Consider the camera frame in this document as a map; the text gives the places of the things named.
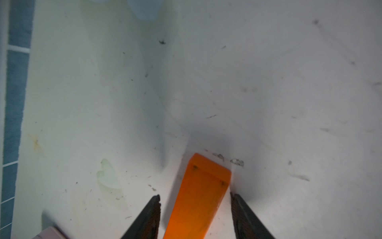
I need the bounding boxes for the pink pencil case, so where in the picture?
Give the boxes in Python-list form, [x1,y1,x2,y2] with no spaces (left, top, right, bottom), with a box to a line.
[33,227,68,239]

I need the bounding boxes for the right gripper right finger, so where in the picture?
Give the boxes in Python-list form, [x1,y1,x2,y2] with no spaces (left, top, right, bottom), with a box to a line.
[230,192,275,239]

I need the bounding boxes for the orange block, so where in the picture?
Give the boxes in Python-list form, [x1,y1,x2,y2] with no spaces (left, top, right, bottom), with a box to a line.
[164,153,231,239]

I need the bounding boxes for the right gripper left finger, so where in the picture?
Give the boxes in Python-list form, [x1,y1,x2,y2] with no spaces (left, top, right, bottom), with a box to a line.
[121,195,161,239]

